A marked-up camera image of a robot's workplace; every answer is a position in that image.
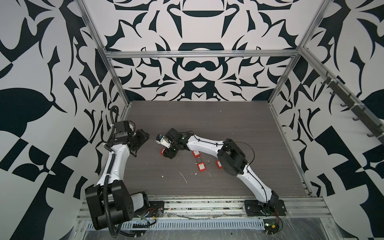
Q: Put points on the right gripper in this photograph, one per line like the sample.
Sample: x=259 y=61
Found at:
x=167 y=153

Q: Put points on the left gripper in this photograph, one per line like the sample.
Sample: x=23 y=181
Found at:
x=143 y=135

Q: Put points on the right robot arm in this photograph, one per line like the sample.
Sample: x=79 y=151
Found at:
x=231 y=157

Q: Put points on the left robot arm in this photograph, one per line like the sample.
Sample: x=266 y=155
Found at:
x=109 y=201

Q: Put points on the small electronics board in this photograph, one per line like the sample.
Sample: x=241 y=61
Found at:
x=272 y=226

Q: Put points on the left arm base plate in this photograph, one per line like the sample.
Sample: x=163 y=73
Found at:
x=151 y=209

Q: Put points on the white slotted cable duct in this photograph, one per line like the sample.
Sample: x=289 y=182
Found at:
x=202 y=224

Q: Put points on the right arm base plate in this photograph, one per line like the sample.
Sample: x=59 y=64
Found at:
x=255 y=208

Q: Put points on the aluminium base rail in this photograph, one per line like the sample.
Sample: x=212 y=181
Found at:
x=220 y=207

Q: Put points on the black hook rail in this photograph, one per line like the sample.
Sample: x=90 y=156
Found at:
x=350 y=102

